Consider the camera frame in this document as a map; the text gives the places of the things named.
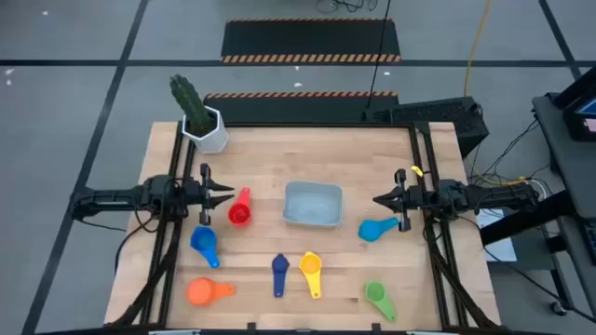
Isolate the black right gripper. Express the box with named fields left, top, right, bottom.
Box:
left=372, top=167, right=438, bottom=233

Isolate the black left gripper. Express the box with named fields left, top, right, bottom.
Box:
left=182, top=162, right=236, bottom=227

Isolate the red measuring cup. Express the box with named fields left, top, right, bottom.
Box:
left=227, top=186, right=253, bottom=228

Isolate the teal measuring cup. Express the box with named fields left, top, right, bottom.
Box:
left=357, top=216, right=400, bottom=243

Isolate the blue measuring cup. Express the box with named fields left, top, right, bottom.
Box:
left=189, top=225, right=221, bottom=270

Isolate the green measuring cup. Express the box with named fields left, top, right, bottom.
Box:
left=364, top=280, right=398, bottom=323

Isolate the navy measuring cup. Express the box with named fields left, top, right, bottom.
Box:
left=271, top=253, right=291, bottom=299

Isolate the orange measuring cup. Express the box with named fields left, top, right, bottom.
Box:
left=185, top=277, right=236, bottom=307

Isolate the yellow measuring cup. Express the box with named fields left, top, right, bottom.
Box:
left=298, top=251, right=323, bottom=300

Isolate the grey plastic basket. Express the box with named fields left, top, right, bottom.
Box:
left=282, top=181, right=345, bottom=228

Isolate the white hexagonal plant pot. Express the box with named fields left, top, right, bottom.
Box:
left=181, top=105, right=230, bottom=154

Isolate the green cactus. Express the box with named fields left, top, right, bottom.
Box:
left=169, top=73, right=215, bottom=136

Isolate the black perforated computer case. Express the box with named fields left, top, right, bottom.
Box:
left=361, top=96, right=491, bottom=159

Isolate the black hazard-striped floor mat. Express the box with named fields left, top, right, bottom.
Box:
left=203, top=90, right=400, bottom=125
left=220, top=17, right=402, bottom=64

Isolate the white paper sheet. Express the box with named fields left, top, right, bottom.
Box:
left=474, top=208, right=519, bottom=263

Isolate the black desk leg beam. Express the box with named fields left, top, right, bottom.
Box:
left=479, top=190, right=576, bottom=247

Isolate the grey side desk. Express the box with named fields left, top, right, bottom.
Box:
left=532, top=92, right=596, bottom=280

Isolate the black monitor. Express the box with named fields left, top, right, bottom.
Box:
left=553, top=64, right=596, bottom=143

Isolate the black metal table frame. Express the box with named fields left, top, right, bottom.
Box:
left=104, top=119, right=502, bottom=335

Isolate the black arm base cable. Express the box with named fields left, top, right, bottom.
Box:
left=114, top=214, right=159, bottom=276

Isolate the black hanging cable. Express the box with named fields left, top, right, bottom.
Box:
left=366, top=0, right=392, bottom=111

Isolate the yellow hanging cable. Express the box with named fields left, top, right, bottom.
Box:
left=464, top=0, right=528, bottom=187

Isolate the black floor cable coil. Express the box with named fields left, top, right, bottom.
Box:
left=316, top=0, right=379, bottom=14

